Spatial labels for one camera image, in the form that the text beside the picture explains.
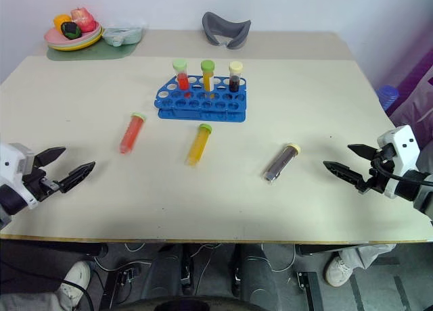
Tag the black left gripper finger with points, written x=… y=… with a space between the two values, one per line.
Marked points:
x=76 y=177
x=49 y=156

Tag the grey trouser leg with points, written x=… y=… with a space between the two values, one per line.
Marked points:
x=368 y=255
x=23 y=302

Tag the orange toy fruit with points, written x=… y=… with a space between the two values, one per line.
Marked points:
x=61 y=20

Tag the yellow plate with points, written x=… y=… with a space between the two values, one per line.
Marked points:
x=86 y=46

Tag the red toy apple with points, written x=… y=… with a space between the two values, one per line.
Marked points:
x=83 y=18

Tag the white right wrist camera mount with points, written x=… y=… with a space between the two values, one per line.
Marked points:
x=404 y=148

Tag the green table mat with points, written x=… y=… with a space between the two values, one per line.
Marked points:
x=111 y=50

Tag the black and green toy fruit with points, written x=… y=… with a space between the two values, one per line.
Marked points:
x=70 y=30

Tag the pink plate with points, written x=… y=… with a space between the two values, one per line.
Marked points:
x=50 y=37

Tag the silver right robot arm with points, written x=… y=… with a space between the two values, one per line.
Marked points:
x=424 y=196

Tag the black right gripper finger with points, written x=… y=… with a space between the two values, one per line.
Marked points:
x=365 y=151
x=345 y=171

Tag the blue test tube rack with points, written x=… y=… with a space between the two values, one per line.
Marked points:
x=203 y=113

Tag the orange liquid tube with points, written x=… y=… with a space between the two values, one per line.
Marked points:
x=199 y=145

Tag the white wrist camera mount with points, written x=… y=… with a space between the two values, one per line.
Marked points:
x=404 y=148
x=8 y=162

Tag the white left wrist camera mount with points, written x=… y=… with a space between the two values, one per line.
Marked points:
x=8 y=162

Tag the blue ribbed bottle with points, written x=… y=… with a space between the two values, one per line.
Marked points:
x=388 y=96

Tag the purple cloth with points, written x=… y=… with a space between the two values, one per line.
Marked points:
x=414 y=81

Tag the grey curved face pad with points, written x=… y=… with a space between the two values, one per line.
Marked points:
x=211 y=28

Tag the pale pink plastic bag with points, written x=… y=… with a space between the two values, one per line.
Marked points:
x=414 y=116

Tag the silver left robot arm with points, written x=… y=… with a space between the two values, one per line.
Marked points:
x=10 y=201

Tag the black table foot plate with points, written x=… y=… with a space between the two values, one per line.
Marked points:
x=308 y=290

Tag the dark liquid tube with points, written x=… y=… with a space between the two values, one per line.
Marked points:
x=234 y=82
x=280 y=164

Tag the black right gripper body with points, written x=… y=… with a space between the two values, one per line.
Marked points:
x=377 y=182

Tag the orange labelled tube green cap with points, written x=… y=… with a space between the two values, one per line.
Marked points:
x=207 y=79

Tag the black table frame beam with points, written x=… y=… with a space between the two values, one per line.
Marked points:
x=324 y=250
x=50 y=248

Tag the light green plate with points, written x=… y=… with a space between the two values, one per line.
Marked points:
x=88 y=40

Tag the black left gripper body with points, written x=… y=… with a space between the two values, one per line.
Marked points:
x=37 y=186

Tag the red liquid tube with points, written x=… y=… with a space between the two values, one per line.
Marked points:
x=131 y=135
x=183 y=81

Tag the white sneaker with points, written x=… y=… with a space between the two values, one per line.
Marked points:
x=338 y=272
x=76 y=280

